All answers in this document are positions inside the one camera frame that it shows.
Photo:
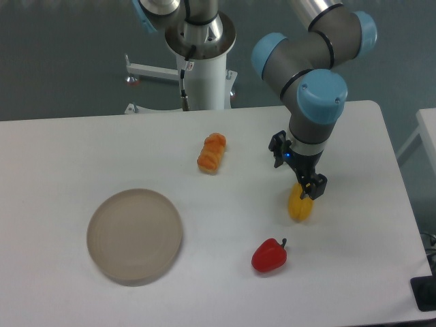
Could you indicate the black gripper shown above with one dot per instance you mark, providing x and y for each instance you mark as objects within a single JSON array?
[{"x": 312, "y": 185}]

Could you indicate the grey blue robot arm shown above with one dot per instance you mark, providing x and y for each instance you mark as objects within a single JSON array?
[{"x": 300, "y": 73}]

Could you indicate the yellow bell pepper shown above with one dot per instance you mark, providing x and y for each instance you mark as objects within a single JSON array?
[{"x": 298, "y": 209}]

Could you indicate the red bell pepper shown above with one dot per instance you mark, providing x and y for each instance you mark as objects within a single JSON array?
[{"x": 270, "y": 255}]

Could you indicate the orange bread roll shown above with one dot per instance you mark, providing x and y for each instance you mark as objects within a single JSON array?
[{"x": 211, "y": 154}]

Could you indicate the white side table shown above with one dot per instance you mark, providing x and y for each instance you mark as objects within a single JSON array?
[{"x": 424, "y": 135}]

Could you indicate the black box at table edge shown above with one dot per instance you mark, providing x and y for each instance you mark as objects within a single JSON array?
[{"x": 424, "y": 292}]

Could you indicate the beige round plate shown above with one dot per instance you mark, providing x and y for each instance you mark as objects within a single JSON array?
[{"x": 134, "y": 236}]

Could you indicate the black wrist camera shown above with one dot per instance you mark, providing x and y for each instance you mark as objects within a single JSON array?
[{"x": 280, "y": 146}]

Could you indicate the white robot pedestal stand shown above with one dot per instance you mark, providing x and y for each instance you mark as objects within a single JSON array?
[{"x": 205, "y": 82}]

